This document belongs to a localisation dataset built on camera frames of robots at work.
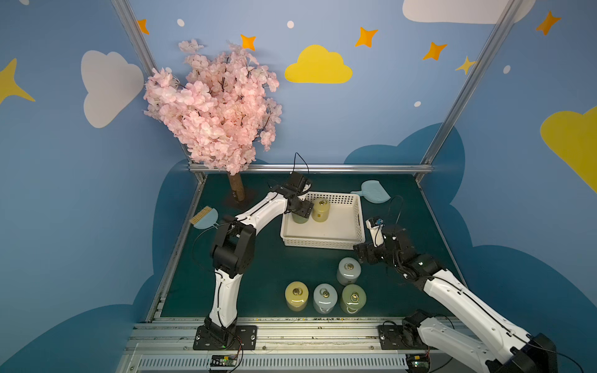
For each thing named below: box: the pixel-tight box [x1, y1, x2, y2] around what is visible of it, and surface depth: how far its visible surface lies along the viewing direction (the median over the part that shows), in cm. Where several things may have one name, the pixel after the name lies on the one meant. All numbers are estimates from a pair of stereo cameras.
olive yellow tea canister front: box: [284, 280, 310, 312], surface depth 78 cm
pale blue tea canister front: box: [313, 282, 339, 315], surface depth 77 cm
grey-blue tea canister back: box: [336, 256, 362, 286], surface depth 84 cm
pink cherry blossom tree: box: [143, 38, 283, 203], surface depth 73 cm
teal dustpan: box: [350, 179, 392, 204], surface depth 117 cm
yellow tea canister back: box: [311, 198, 331, 224], surface depth 102 cm
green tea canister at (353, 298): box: [340, 283, 367, 315], surface depth 77 cm
